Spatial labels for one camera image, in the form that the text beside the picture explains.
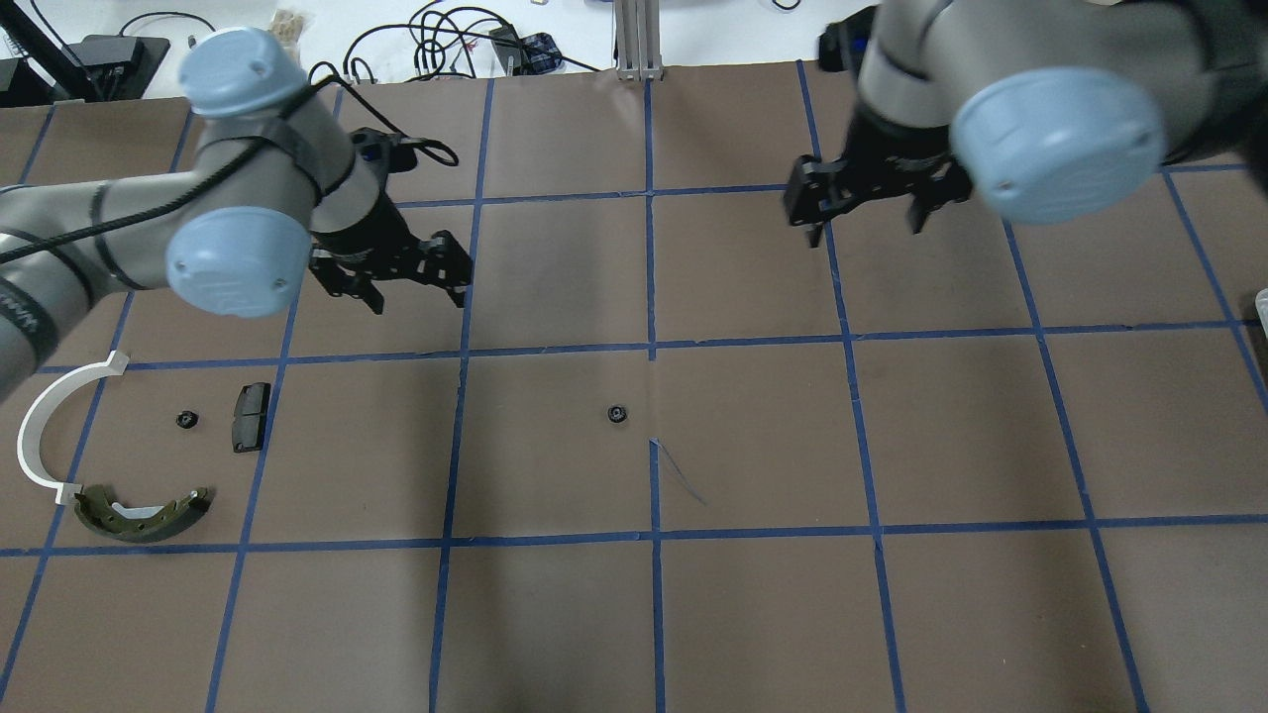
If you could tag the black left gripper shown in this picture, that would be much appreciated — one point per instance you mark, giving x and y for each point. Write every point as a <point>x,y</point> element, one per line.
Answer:
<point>369,235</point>

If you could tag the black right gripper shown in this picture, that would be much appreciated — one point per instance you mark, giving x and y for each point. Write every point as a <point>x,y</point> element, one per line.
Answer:
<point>885,147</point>

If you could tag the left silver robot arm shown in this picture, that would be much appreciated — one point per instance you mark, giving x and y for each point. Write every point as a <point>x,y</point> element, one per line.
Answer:
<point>277,190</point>

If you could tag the dark brake pad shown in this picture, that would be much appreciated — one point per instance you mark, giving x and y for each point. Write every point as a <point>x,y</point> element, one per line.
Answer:
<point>251,417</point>

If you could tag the bags of small parts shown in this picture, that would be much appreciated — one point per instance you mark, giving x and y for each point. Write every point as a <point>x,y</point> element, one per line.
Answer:
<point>287,26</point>

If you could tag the olive brake shoe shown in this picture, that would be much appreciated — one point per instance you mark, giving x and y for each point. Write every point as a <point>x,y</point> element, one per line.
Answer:
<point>101,513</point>

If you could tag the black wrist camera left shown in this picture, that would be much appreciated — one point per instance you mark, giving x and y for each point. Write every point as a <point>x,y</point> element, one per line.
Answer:
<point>385,154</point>

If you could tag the aluminium frame post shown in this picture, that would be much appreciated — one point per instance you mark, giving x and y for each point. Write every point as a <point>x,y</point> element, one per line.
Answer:
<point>638,51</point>

